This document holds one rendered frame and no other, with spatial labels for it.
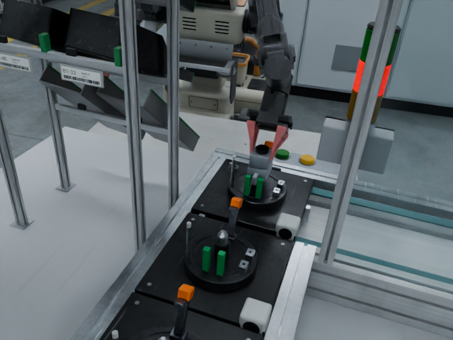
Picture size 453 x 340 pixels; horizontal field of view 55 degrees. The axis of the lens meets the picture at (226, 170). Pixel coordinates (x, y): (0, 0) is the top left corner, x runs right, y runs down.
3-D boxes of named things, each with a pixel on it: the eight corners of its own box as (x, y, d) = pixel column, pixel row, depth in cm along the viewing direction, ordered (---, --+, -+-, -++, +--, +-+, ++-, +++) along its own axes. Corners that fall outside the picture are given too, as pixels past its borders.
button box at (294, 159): (270, 165, 129) (273, 147, 125) (342, 181, 124) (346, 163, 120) (264, 177, 123) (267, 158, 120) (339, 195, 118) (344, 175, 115)
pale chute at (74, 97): (106, 127, 124) (112, 112, 125) (143, 139, 119) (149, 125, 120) (37, 80, 98) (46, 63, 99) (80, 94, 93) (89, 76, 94)
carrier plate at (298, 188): (225, 164, 118) (226, 157, 117) (313, 185, 112) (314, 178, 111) (190, 215, 99) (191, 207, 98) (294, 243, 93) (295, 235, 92)
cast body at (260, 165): (254, 164, 104) (257, 139, 101) (272, 168, 103) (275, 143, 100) (243, 183, 98) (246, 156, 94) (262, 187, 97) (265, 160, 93)
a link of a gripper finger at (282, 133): (279, 158, 94) (288, 118, 95) (247, 152, 96) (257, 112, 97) (282, 165, 101) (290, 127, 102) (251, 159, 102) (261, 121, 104)
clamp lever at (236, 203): (226, 231, 88) (234, 195, 86) (236, 234, 87) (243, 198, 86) (221, 237, 84) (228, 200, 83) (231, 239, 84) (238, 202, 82)
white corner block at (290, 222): (278, 225, 98) (280, 211, 95) (298, 231, 96) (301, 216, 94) (273, 238, 94) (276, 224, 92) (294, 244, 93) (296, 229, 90)
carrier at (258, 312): (187, 218, 97) (189, 172, 91) (292, 247, 92) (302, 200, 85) (133, 297, 78) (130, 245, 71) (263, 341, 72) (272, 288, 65)
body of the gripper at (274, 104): (290, 124, 95) (297, 92, 96) (245, 116, 98) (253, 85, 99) (291, 132, 101) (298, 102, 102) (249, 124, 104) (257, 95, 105)
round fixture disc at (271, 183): (238, 171, 112) (238, 164, 111) (291, 184, 108) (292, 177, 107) (219, 201, 100) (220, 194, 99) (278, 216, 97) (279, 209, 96)
